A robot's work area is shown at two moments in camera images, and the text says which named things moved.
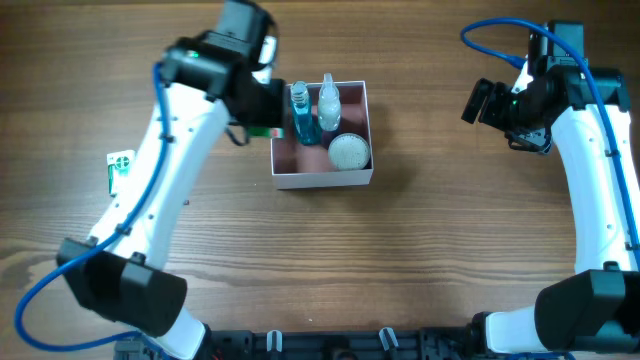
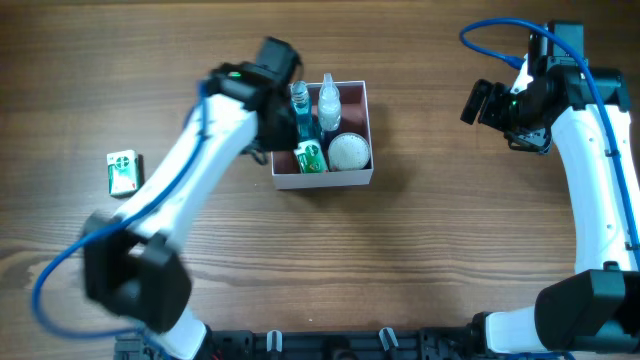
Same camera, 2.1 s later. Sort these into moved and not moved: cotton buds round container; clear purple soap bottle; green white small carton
Moved: green white small carton
Not moved: clear purple soap bottle; cotton buds round container
